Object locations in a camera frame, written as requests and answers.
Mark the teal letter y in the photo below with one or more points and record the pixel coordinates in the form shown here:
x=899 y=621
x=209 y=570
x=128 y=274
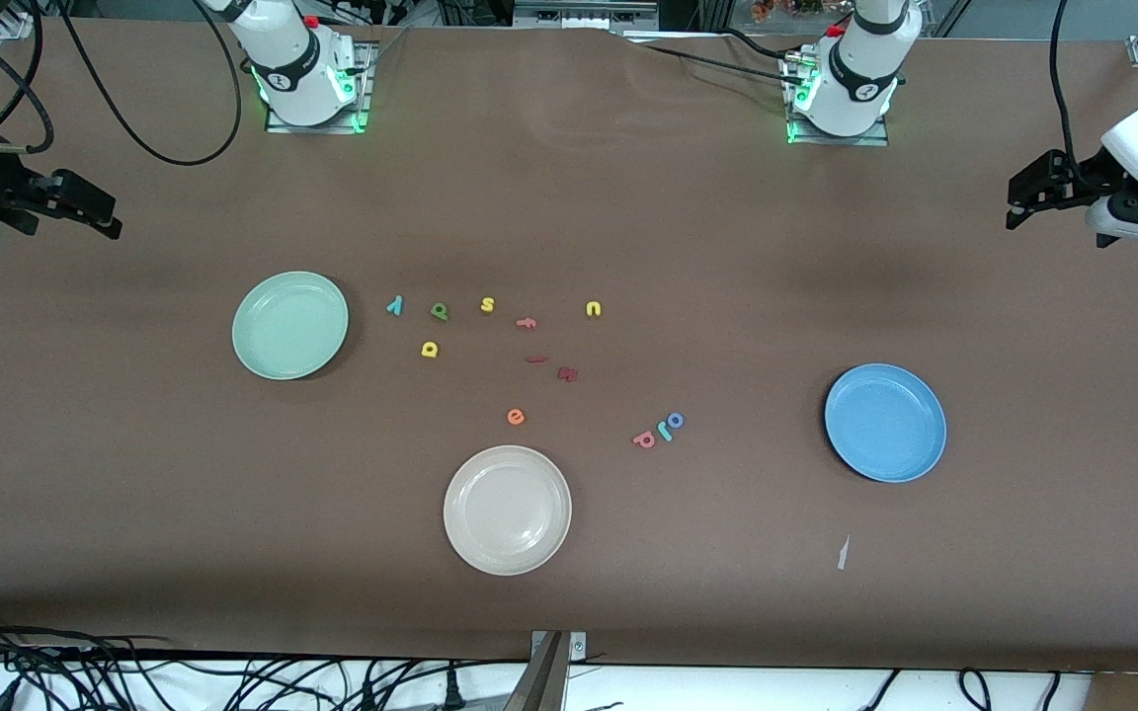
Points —
x=394 y=306

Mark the green letter a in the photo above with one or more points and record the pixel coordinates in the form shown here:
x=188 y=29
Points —
x=440 y=311

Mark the pink letter p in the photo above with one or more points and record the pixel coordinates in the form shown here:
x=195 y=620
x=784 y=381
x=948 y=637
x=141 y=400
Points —
x=644 y=439

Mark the pale green plate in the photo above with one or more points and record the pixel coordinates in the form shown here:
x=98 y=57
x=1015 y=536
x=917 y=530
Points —
x=289 y=326

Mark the blue plate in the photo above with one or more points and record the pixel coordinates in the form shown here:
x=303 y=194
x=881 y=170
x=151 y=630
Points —
x=885 y=423

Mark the colourful small objects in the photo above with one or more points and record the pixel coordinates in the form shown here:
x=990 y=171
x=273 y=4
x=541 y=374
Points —
x=776 y=10

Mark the brown table cover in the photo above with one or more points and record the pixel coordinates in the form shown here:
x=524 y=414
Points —
x=688 y=227

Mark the white paper scrap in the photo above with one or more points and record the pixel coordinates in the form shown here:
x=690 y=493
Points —
x=843 y=555

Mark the dark red letter k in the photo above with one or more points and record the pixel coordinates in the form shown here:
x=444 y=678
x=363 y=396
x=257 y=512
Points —
x=568 y=373

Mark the beige plate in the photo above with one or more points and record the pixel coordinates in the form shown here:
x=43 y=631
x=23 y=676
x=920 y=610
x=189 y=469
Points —
x=507 y=511

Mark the aluminium arm base plate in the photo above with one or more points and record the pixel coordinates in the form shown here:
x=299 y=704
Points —
x=836 y=141
x=317 y=128

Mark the grey metal frame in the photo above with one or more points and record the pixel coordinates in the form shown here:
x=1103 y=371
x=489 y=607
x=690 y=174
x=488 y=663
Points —
x=584 y=12

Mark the small metal bracket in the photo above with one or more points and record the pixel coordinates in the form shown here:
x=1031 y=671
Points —
x=577 y=647

